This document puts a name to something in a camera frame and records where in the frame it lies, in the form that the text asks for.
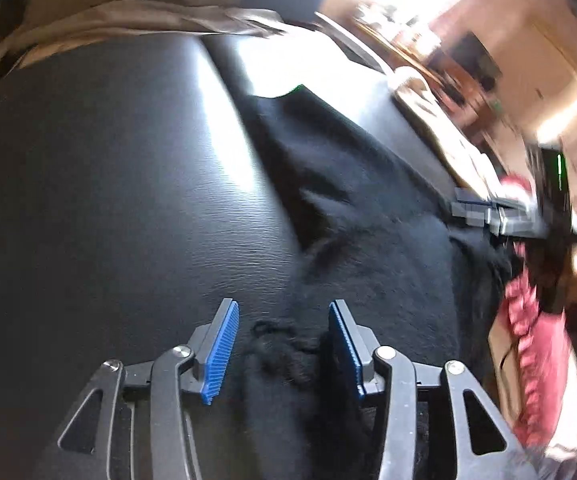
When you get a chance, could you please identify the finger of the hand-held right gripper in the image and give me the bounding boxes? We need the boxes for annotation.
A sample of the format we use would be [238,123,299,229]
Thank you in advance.
[454,187,504,207]
[449,202,536,237]

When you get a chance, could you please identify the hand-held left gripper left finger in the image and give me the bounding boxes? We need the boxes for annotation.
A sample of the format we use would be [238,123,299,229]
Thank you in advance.
[33,298,240,480]

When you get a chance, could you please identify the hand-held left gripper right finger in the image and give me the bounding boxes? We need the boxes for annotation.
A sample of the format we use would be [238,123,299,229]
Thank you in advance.
[329,300,539,480]

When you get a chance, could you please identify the black knit sweater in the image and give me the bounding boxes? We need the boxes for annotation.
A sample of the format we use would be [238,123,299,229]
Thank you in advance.
[238,85,516,480]

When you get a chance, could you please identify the beige blanket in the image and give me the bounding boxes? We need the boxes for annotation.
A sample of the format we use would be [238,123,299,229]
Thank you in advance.
[391,67,501,198]

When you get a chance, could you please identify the dark screen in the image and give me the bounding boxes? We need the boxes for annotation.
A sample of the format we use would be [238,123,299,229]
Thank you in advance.
[445,31,503,92]

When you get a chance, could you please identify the person's red ruffled top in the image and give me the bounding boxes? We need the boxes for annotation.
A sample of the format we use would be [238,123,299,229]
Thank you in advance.
[488,255,577,461]

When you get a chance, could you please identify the wooden side table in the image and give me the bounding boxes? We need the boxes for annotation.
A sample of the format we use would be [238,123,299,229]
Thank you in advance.
[351,2,474,96]

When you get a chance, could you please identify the black leather bed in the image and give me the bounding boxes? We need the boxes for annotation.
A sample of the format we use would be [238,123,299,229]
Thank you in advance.
[0,25,474,480]

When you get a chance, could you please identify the grey crumpled sheet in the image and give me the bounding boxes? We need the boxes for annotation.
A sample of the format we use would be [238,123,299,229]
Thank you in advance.
[0,0,289,101]

